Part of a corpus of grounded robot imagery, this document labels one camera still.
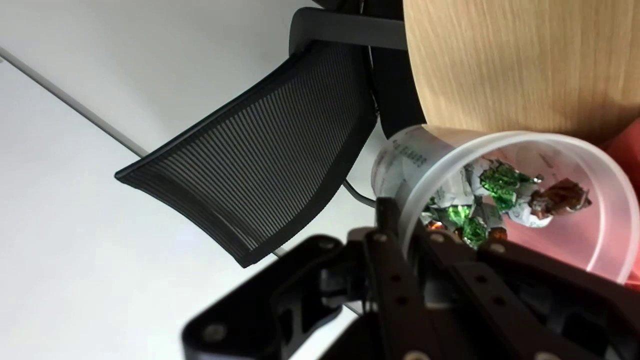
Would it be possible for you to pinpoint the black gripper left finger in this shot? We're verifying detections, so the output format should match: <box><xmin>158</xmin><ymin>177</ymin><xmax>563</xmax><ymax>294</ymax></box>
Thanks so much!
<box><xmin>180</xmin><ymin>197</ymin><xmax>463</xmax><ymax>360</ymax></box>

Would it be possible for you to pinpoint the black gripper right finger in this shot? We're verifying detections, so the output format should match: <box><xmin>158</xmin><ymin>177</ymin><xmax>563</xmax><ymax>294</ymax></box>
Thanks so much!
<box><xmin>416</xmin><ymin>228</ymin><xmax>640</xmax><ymax>360</ymax></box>

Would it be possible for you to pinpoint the brown foil sweet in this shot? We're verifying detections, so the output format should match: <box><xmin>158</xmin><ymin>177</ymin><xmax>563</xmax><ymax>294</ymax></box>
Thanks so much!
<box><xmin>528</xmin><ymin>177</ymin><xmax>595</xmax><ymax>229</ymax></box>

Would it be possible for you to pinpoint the translucent plastic cup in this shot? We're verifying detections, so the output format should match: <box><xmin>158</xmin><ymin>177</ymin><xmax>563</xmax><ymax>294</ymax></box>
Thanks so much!
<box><xmin>369</xmin><ymin>123</ymin><xmax>640</xmax><ymax>288</ymax></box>

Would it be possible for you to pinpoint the black mesh office chair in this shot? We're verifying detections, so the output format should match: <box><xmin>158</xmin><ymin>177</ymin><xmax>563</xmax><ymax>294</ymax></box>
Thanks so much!
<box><xmin>115</xmin><ymin>0</ymin><xmax>428</xmax><ymax>267</ymax></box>

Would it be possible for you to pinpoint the orange crumpled cloth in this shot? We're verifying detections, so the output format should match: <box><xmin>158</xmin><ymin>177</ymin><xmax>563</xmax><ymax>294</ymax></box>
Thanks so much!
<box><xmin>599</xmin><ymin>115</ymin><xmax>640</xmax><ymax>292</ymax></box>

